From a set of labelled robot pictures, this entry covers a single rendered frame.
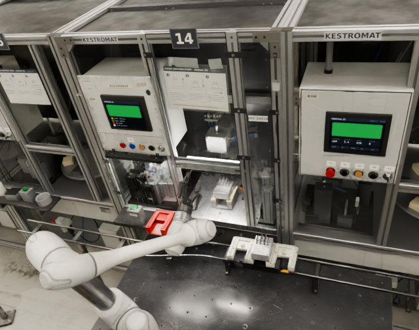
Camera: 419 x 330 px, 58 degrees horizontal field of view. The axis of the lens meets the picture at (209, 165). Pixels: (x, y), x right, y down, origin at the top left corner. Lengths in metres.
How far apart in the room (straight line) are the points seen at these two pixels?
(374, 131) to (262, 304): 1.08
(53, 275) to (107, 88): 0.95
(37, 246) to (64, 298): 1.85
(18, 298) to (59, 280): 2.18
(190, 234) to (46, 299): 2.06
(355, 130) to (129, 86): 1.05
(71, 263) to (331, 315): 1.32
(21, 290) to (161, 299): 1.69
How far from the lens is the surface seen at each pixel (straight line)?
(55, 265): 1.52
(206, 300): 2.24
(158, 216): 2.34
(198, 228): 1.68
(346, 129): 1.68
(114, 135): 2.16
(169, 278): 2.37
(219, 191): 2.30
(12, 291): 3.76
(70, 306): 3.39
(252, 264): 2.14
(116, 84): 1.96
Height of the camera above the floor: 2.54
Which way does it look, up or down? 37 degrees down
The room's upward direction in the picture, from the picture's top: 10 degrees counter-clockwise
